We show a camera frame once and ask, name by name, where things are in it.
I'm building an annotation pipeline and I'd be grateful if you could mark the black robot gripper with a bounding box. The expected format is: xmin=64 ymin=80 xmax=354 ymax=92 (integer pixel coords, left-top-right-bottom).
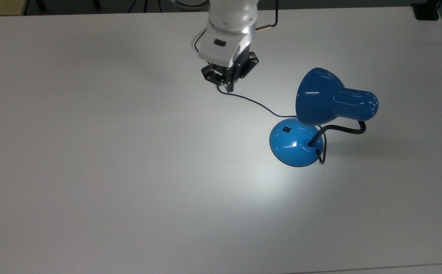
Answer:
xmin=201 ymin=51 xmax=260 ymax=93

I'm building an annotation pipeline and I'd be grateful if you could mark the blue gooseneck desk lamp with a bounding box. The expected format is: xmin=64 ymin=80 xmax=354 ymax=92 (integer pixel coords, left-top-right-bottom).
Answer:
xmin=269 ymin=67 xmax=379 ymax=167

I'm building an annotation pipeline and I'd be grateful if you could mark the black table clamp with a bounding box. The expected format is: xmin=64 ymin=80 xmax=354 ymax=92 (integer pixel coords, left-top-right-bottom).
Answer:
xmin=410 ymin=0 xmax=442 ymax=21

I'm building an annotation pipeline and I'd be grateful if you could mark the light wooden furniture panel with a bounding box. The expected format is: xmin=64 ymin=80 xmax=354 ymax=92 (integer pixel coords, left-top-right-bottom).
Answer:
xmin=0 ymin=0 xmax=29 ymax=16

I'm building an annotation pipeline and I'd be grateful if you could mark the black lamp power cable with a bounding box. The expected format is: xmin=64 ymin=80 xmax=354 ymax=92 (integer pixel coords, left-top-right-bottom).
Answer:
xmin=193 ymin=30 xmax=327 ymax=164

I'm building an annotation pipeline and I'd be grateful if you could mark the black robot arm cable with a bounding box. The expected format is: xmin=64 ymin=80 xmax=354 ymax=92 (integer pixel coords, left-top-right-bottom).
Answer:
xmin=254 ymin=0 xmax=279 ymax=32

